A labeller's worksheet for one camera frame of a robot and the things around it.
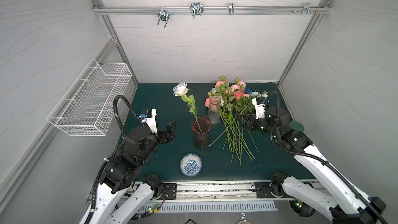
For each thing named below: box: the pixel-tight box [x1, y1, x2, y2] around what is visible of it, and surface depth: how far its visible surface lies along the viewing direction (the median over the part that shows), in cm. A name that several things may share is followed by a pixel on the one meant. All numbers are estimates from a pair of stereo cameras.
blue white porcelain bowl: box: [179, 152, 203, 177], surface depth 82 cm
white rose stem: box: [172, 81, 203, 133], surface depth 70 cm
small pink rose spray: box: [214, 76, 247, 96], surface depth 110 cm
